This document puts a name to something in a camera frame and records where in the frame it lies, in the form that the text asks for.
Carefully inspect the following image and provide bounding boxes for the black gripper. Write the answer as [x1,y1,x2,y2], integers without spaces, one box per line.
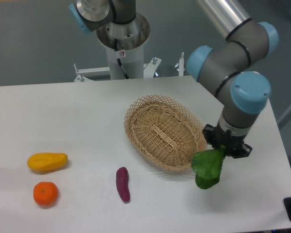
[202,124,252,158]

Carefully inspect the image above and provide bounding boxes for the green bok choy vegetable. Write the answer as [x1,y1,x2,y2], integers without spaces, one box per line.
[191,146,226,189]

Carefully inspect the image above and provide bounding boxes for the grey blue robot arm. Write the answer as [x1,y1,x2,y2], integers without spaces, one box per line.
[69,0,279,158]

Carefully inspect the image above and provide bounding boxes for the woven wicker basket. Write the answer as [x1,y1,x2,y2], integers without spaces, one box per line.
[124,95,207,172]

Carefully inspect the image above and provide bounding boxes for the purple sweet potato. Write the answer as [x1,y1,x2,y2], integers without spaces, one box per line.
[116,167,130,203]

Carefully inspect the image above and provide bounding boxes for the orange tangerine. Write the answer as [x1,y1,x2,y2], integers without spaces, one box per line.
[33,182,59,206]

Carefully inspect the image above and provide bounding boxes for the yellow papaya fruit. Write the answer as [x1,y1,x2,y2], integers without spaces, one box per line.
[27,152,68,172]

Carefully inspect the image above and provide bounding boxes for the white metal bracket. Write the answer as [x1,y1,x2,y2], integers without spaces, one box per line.
[175,51,185,76]

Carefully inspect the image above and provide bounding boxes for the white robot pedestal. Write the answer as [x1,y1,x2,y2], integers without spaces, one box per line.
[97,13,150,80]

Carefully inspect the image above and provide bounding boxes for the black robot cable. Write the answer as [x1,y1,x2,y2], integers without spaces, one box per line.
[113,38,131,80]

